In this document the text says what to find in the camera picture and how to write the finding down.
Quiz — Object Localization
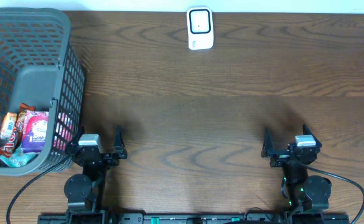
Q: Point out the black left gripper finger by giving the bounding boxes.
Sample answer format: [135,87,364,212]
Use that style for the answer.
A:
[113,126,125,153]
[72,127,85,145]

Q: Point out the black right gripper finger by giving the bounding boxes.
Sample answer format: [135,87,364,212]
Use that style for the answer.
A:
[263,128,274,151]
[302,124,320,144]

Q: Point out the red purple snack bag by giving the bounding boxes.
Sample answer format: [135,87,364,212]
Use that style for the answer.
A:
[21,111,49,154]

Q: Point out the teal snack packet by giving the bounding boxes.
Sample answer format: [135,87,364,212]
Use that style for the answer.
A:
[0,147,37,167]

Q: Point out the orange brown chocolate bar wrapper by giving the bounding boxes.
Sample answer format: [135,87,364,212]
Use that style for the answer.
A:
[0,103,36,158]

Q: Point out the small orange snack pack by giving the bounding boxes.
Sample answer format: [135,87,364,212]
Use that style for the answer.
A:
[0,113,17,140]

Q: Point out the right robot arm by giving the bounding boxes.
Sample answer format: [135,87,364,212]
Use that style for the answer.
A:
[261,125,332,223]

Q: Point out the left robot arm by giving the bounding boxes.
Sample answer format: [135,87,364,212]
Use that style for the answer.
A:
[64,127,128,224]

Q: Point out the grey plastic mesh basket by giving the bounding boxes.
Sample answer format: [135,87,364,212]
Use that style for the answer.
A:
[0,8,85,176]

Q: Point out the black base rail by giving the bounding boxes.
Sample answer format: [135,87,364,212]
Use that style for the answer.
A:
[37,213,349,224]

